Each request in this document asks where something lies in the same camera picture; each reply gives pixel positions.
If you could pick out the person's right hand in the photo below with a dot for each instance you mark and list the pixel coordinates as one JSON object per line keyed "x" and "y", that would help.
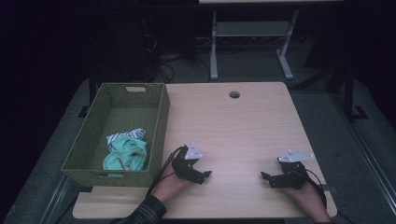
{"x": 311, "y": 200}

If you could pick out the green woven basket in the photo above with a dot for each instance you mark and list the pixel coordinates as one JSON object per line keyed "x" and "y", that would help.
{"x": 124, "y": 118}

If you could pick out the black metal stand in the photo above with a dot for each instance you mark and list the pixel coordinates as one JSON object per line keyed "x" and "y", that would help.
{"x": 348, "y": 93}

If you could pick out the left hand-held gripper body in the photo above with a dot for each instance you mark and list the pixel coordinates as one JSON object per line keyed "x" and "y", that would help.
{"x": 183, "y": 168}

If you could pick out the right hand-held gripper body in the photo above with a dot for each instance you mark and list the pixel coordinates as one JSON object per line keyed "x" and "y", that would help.
{"x": 292, "y": 177}

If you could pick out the metal floor rail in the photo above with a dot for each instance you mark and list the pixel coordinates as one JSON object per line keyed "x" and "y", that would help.
{"x": 57, "y": 199}
{"x": 367, "y": 149}

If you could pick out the white metal stand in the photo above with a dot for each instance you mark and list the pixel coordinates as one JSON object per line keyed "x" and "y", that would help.
{"x": 249, "y": 28}

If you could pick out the mint green striped garment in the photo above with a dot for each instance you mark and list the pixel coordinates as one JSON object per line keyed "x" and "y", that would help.
{"x": 127, "y": 154}

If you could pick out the grey tape strip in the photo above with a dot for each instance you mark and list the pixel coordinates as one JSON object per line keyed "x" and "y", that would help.
{"x": 325, "y": 188}

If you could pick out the person's left hand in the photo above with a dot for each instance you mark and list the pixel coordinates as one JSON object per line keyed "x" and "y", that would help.
{"x": 168, "y": 186}

